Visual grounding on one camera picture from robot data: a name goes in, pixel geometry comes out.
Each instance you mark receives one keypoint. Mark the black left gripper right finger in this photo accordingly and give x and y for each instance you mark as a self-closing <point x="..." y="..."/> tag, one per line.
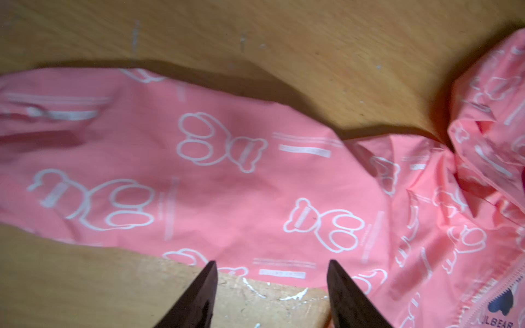
<point x="350" y="307"/>

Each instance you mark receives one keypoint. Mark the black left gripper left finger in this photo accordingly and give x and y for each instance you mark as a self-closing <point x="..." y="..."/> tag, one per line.
<point x="194" y="308"/>

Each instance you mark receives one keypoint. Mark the pink printed jacket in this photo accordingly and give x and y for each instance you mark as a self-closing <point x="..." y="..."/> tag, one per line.
<point x="434" y="236"/>

